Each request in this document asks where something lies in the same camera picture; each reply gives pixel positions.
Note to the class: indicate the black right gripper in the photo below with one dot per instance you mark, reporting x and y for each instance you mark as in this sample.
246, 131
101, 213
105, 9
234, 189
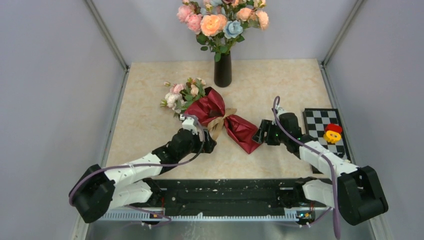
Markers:
266, 126

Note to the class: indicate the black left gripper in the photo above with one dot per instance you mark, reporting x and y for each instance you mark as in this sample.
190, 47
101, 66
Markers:
206, 146

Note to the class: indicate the beige satin ribbon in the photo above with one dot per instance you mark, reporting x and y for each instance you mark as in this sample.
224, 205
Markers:
215, 126

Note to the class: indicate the red paper bouquet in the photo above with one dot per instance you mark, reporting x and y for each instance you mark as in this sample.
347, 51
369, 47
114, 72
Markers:
194, 97

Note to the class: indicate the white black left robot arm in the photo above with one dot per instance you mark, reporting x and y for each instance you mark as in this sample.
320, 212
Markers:
101, 189

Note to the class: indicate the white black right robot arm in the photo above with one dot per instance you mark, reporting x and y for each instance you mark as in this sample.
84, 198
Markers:
356, 192

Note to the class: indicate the black cylindrical vase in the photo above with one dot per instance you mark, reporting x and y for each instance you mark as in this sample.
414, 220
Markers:
223, 71

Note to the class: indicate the red yellow toy block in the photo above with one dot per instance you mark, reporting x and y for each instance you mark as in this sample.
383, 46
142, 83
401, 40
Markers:
332, 133

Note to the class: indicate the colourful artificial flower bunch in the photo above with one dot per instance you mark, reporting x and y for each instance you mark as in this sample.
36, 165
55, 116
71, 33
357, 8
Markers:
220, 24

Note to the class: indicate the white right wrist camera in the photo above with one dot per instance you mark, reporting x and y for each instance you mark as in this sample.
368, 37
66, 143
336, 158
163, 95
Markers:
278, 111

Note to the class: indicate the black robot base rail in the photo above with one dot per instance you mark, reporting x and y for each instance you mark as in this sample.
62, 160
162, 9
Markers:
226, 197

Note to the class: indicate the white toothed cable duct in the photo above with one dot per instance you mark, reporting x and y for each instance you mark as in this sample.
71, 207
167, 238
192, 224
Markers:
151, 215

